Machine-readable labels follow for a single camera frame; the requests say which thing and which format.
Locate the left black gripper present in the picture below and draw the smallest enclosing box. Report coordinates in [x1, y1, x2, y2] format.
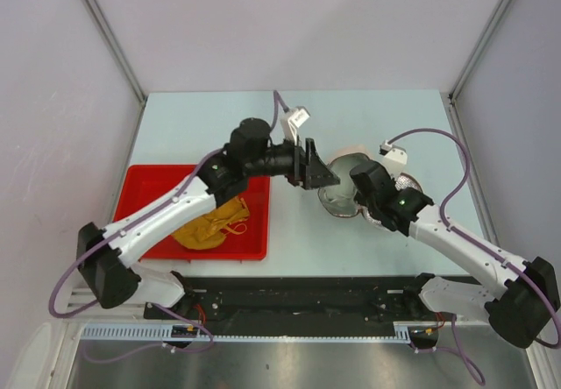
[245, 134, 340, 190]

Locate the beige mesh laundry bag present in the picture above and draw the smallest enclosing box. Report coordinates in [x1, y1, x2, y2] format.
[318, 143, 423, 230]

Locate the white garment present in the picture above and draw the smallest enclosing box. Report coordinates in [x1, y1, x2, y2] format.
[325, 156, 356, 207]

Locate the brown bra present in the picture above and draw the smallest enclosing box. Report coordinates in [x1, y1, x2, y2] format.
[171, 196, 250, 251]

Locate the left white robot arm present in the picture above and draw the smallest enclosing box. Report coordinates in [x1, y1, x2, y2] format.
[77, 118, 340, 319]

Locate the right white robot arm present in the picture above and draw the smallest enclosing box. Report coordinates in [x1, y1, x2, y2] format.
[350, 160, 560, 349]

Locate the red plastic tray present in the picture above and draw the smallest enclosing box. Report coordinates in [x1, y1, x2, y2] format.
[114, 165, 271, 262]

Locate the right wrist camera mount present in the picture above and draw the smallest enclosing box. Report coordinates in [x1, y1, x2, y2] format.
[380, 140, 408, 180]

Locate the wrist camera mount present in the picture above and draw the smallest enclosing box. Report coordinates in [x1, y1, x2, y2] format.
[380, 140, 408, 180]
[280, 106, 310, 145]

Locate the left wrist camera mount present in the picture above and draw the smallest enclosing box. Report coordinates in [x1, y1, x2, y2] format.
[280, 106, 310, 145]

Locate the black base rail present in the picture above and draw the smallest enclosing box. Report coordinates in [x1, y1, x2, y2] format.
[172, 276, 451, 324]

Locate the white slotted cable duct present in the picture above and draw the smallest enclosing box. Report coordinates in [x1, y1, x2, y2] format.
[81, 322, 413, 344]

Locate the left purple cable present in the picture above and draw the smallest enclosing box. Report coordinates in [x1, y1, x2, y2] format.
[46, 89, 290, 363]

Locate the purple cable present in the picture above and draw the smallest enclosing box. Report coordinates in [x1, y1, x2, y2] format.
[387, 128, 561, 385]
[46, 89, 290, 363]

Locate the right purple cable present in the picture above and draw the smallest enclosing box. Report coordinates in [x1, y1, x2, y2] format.
[387, 128, 561, 385]

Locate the right aluminium corner post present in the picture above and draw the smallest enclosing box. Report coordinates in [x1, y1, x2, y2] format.
[447, 0, 531, 101]

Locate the aluminium corner post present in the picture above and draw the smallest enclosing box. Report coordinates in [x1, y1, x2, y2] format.
[65, 0, 147, 103]
[447, 0, 531, 101]

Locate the left aluminium corner post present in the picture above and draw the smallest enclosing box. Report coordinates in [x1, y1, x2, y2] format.
[65, 0, 147, 103]

